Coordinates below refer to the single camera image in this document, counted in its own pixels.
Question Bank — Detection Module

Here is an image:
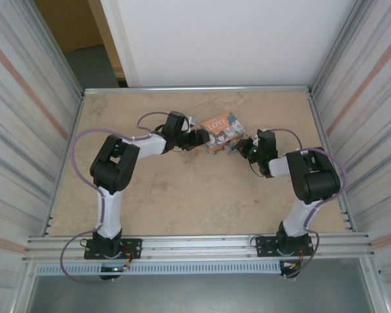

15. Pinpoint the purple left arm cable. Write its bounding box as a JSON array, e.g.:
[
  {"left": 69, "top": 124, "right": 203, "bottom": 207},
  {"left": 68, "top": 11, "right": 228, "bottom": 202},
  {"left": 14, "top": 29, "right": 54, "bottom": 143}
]
[{"left": 60, "top": 110, "right": 170, "bottom": 285}]

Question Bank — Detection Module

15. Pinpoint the wide aluminium mounting rail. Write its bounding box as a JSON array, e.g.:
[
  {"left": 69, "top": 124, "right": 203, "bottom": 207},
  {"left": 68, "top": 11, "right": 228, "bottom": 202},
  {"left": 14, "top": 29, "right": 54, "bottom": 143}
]
[{"left": 22, "top": 231, "right": 377, "bottom": 261}]

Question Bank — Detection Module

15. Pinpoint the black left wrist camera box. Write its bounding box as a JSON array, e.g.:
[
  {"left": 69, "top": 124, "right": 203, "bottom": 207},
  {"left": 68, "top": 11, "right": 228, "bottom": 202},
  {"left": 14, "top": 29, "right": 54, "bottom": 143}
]
[{"left": 167, "top": 110, "right": 187, "bottom": 134}]

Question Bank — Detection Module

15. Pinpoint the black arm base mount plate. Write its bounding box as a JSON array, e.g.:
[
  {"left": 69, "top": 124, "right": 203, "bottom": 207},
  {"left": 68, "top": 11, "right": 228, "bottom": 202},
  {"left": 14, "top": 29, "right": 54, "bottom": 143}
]
[
  {"left": 254, "top": 234, "right": 313, "bottom": 258},
  {"left": 83, "top": 237, "right": 143, "bottom": 261}
]

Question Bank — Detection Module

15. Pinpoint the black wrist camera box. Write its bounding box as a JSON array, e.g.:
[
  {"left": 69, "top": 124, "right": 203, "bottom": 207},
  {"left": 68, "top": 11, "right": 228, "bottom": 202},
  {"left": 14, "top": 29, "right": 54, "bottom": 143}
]
[
  {"left": 167, "top": 110, "right": 187, "bottom": 134},
  {"left": 257, "top": 129, "right": 279, "bottom": 159}
]

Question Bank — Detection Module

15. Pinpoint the white door frame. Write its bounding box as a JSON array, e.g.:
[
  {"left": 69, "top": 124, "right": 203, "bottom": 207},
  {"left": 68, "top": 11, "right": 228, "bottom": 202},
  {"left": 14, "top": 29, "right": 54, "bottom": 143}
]
[{"left": 99, "top": 0, "right": 141, "bottom": 88}]

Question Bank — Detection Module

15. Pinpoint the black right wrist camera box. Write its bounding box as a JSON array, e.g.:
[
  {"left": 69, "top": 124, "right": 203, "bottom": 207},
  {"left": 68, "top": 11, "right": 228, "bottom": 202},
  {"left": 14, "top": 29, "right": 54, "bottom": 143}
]
[{"left": 257, "top": 129, "right": 279, "bottom": 159}]

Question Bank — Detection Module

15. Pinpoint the cartoon bear gift box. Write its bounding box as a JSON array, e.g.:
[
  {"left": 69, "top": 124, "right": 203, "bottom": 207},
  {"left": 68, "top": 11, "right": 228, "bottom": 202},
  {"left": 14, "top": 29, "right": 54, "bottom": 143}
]
[{"left": 198, "top": 110, "right": 247, "bottom": 157}]

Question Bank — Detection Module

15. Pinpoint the slotted grey cable duct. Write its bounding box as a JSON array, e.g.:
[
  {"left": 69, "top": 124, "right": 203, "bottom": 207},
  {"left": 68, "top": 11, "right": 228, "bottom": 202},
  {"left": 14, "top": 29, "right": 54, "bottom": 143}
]
[{"left": 35, "top": 262, "right": 283, "bottom": 275}]

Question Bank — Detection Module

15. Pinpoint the aluminium table frame rail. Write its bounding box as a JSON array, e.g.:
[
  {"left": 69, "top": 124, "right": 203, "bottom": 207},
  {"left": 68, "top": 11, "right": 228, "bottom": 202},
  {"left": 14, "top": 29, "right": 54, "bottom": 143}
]
[
  {"left": 82, "top": 85, "right": 313, "bottom": 96},
  {"left": 308, "top": 93, "right": 355, "bottom": 233}
]

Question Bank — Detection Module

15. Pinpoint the aluminium corner post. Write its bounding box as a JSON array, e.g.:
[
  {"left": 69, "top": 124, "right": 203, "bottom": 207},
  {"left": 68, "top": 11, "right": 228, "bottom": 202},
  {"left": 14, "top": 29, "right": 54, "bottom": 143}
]
[{"left": 311, "top": 0, "right": 368, "bottom": 95}]

